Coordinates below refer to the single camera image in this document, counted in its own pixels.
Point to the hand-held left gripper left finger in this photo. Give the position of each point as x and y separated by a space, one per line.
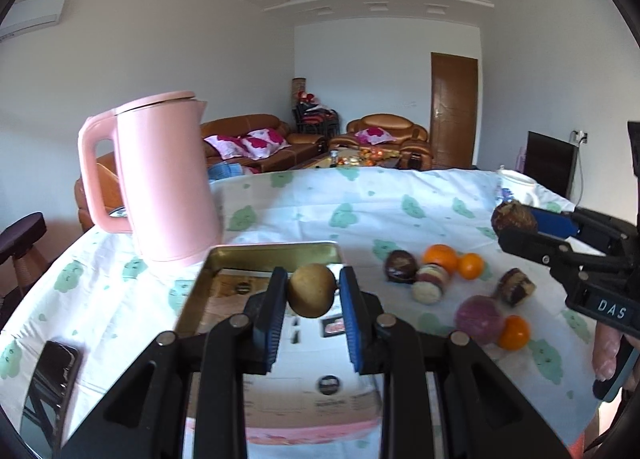
272 311

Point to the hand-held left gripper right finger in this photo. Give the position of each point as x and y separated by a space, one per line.
352 321

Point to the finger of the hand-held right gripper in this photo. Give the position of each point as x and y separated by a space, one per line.
530 244
552 224

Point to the brown wrinkled passion fruit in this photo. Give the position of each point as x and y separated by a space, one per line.
512 216

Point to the brown white taro piece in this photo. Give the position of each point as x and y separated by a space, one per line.
515 286

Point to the gold metal tray pink rim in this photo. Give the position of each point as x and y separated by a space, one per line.
310 389

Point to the medium orange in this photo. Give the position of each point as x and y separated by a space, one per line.
515 333

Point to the round purple passion fruit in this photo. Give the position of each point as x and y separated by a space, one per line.
477 319

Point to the person's right hand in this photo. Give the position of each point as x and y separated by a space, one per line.
606 351

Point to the black flat television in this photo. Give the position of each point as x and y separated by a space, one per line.
547 164

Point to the small orange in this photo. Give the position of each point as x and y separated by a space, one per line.
471 266

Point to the dark purple passion fruit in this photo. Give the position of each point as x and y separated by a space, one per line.
400 266

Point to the purple white taro piece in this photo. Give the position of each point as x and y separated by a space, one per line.
430 286

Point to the large orange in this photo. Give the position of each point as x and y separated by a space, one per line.
442 256

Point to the white green flowered tablecloth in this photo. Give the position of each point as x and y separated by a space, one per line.
310 209

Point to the blue cloth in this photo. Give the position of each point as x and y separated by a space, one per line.
227 171

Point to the brown wooden door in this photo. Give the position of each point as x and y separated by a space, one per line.
452 109

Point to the wooden coffee table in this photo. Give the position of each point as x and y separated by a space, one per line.
350 161

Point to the pink white flowered pillow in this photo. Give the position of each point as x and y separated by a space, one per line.
265 141
225 146
374 135

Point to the pink electric kettle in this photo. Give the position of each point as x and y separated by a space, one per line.
165 179

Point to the brown leather sofa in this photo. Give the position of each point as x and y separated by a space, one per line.
240 125

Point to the brown leather armchair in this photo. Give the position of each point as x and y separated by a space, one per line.
385 121

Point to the dark cluttered rack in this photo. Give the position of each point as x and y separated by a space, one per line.
317 121

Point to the brown leather chair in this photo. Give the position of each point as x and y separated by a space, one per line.
107 189

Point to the tall brown floor vase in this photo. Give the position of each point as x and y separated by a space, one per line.
298 91

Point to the black smartphone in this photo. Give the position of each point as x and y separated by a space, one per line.
50 384

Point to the dark round stool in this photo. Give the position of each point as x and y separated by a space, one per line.
22 234

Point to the white wall socket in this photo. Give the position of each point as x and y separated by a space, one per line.
580 136

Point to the white wall air conditioner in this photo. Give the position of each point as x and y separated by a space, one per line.
35 16

